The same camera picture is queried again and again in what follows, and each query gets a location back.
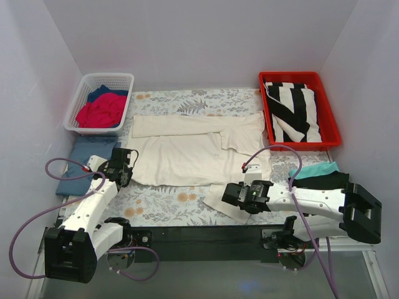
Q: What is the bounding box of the white plastic laundry basket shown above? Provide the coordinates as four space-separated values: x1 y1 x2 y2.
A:
64 72 135 136

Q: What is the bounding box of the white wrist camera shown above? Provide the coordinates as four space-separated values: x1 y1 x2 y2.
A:
82 155 107 172
243 164 262 186

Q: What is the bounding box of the red crumpled t-shirt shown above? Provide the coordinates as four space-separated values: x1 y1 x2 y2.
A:
75 93 127 128

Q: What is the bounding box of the blue folded t-shirt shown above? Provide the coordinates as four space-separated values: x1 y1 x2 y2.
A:
55 136 121 196

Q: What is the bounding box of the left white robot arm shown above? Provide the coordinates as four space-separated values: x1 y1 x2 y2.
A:
44 148 138 283

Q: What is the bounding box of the black folded t-shirt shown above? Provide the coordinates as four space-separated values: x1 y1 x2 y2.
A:
292 171 350 190

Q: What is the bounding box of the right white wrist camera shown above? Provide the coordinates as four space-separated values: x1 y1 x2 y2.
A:
243 164 262 186

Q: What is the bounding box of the red plastic bin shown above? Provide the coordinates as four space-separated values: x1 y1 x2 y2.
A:
259 72 342 151

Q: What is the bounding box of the black white striped shirt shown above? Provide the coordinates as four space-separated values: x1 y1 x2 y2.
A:
264 81 322 143

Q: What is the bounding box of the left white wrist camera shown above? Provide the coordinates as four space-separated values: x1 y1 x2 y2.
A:
82 155 107 172

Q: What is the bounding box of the floral table mat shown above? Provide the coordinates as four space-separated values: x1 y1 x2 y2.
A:
62 88 331 228

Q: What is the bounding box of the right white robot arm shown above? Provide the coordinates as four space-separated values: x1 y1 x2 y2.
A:
222 180 382 244

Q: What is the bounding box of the cream white t-shirt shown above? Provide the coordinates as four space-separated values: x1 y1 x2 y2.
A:
127 112 265 224

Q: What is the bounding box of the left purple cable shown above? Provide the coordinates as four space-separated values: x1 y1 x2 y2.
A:
8 157 160 283

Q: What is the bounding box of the navy blue t-shirt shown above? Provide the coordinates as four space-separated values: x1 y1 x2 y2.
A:
87 85 128 103

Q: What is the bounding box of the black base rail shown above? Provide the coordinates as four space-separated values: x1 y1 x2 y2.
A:
112 224 285 263

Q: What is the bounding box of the teal folded t-shirt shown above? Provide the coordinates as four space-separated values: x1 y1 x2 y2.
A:
295 162 340 179

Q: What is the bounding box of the aluminium frame rail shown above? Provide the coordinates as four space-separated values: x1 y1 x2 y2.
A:
26 225 390 299

